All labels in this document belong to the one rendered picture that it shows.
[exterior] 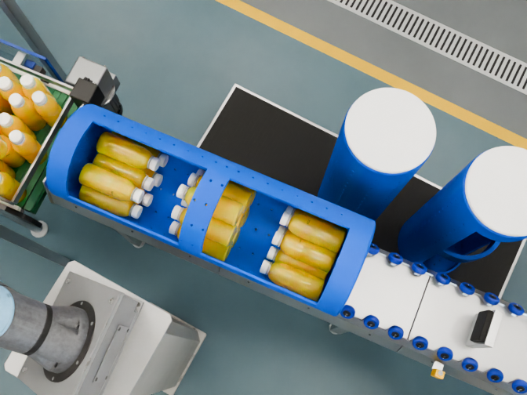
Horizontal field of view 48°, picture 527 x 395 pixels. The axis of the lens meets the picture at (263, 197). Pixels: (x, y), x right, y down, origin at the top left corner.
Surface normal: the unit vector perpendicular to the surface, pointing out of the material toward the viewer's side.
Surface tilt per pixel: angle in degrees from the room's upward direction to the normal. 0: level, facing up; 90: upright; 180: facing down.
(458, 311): 0
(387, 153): 0
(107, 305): 45
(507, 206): 0
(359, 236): 22
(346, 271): 17
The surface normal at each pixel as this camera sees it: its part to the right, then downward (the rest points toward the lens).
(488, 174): 0.00, -0.25
